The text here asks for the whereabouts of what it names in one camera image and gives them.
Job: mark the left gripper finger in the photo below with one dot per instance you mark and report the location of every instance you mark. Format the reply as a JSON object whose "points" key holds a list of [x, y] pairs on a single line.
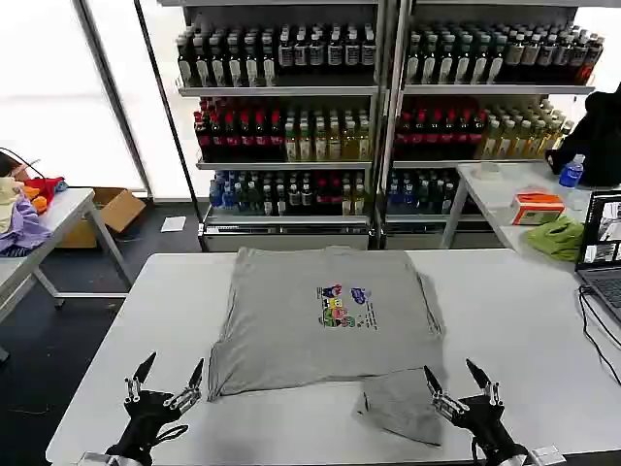
{"points": [[140, 376], [190, 390]]}

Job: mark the white paper sheet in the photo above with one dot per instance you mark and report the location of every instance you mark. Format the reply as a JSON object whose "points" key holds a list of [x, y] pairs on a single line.
{"points": [[173, 223]]}

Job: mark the blue-label water bottle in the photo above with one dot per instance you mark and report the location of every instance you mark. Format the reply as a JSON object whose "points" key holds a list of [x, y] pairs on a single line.
{"points": [[571, 172]]}

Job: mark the cardboard box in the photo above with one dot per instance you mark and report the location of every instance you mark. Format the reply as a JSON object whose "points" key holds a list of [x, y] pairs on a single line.
{"points": [[114, 211]]}

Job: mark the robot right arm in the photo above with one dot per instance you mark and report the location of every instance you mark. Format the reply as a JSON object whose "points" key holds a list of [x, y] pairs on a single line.
{"points": [[538, 457]]}

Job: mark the red cloth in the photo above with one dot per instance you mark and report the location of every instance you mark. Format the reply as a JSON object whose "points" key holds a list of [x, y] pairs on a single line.
{"points": [[46, 185]]}

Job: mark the grey printed t-shirt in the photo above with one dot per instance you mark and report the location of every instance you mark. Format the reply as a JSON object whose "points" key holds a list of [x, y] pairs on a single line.
{"points": [[291, 330]]}

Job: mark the orange tissue box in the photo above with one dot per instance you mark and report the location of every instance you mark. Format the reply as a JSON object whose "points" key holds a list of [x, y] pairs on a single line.
{"points": [[536, 209]]}

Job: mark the white tape roll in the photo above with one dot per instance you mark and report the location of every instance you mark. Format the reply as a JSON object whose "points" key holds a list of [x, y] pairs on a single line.
{"points": [[488, 170]]}

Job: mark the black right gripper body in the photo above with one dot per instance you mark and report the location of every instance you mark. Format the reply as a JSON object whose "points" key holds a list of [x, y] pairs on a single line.
{"points": [[485, 424]]}

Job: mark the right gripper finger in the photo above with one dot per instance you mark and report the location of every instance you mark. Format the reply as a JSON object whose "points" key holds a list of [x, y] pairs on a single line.
{"points": [[439, 390], [481, 377]]}

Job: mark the white side table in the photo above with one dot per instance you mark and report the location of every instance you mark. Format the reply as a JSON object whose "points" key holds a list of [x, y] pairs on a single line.
{"points": [[63, 213]]}

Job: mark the orange cloth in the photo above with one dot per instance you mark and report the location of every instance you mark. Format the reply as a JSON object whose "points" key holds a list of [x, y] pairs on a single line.
{"points": [[36, 201]]}

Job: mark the grey laptop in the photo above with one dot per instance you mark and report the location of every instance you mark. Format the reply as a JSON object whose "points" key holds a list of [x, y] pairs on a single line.
{"points": [[601, 242]]}

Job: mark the green cloth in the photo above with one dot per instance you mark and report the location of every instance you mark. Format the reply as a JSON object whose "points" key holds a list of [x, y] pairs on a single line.
{"points": [[558, 238]]}

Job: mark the purple cloth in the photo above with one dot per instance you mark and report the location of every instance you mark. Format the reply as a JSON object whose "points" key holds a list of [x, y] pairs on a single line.
{"points": [[22, 228]]}

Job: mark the white desk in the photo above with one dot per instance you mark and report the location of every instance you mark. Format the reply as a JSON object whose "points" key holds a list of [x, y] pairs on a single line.
{"points": [[495, 194]]}

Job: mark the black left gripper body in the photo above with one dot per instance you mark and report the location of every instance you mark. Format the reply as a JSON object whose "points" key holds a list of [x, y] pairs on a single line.
{"points": [[140, 422]]}

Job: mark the shelf rack with bottles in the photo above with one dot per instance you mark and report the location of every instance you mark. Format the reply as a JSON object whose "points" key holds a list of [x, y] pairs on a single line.
{"points": [[291, 126], [475, 121]]}

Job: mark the black slanted pole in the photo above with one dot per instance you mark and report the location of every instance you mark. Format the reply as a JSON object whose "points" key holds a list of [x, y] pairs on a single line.
{"points": [[167, 126]]}

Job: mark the cream cloth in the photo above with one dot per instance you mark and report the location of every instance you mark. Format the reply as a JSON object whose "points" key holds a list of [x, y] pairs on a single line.
{"points": [[7, 204]]}

